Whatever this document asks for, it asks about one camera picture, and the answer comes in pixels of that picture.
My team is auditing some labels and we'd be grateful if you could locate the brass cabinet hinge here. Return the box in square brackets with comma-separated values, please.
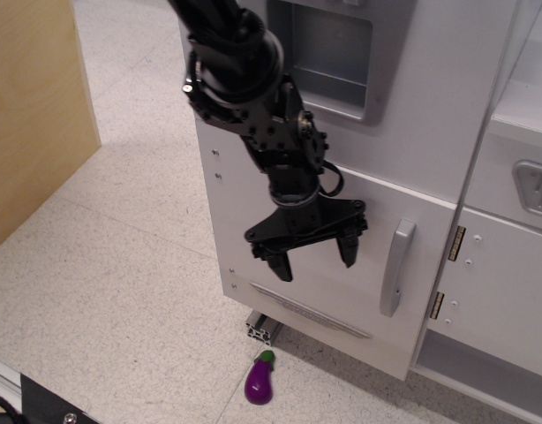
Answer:
[448, 225, 465, 261]
[430, 291, 445, 320]

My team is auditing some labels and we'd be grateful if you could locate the purple toy eggplant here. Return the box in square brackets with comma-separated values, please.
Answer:
[244, 350, 275, 405]

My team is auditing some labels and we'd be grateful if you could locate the black base cable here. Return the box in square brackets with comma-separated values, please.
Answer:
[0, 390, 25, 424]

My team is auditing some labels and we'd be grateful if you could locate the white neighbouring cabinet door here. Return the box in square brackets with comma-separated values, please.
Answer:
[428, 208, 542, 376]

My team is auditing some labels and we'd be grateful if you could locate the wooden plywood panel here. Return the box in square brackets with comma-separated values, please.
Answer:
[0, 1, 101, 245]

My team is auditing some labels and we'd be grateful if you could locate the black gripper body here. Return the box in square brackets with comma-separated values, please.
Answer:
[245, 194, 367, 261]

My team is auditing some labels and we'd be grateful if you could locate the grey oven handle panel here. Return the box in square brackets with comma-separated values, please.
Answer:
[513, 160, 542, 216]

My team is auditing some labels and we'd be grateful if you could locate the grey fridge door handle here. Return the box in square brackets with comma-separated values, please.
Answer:
[380, 219, 416, 317]

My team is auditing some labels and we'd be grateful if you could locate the lower brass cabinet hinge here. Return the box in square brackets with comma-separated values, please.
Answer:
[430, 291, 445, 320]

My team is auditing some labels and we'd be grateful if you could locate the aluminium frame rail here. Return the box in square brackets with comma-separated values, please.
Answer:
[0, 360, 22, 413]

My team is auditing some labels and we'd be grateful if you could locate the upper brass cabinet hinge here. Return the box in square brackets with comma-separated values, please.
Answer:
[448, 225, 465, 261]

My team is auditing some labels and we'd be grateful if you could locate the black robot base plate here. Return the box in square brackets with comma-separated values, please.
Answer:
[20, 375, 98, 424]

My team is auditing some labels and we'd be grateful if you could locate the aluminium extrusion foot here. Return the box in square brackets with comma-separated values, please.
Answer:
[245, 310, 283, 346]

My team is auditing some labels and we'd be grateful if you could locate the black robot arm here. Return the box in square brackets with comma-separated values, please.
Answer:
[170, 1, 367, 282]

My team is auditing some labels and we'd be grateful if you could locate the white low fridge door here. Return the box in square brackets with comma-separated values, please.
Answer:
[197, 124, 455, 379]

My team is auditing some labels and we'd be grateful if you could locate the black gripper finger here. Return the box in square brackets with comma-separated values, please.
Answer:
[267, 253, 293, 282]
[336, 234, 359, 268]

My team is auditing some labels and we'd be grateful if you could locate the white toy fridge cabinet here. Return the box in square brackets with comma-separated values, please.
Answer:
[174, 0, 519, 367]

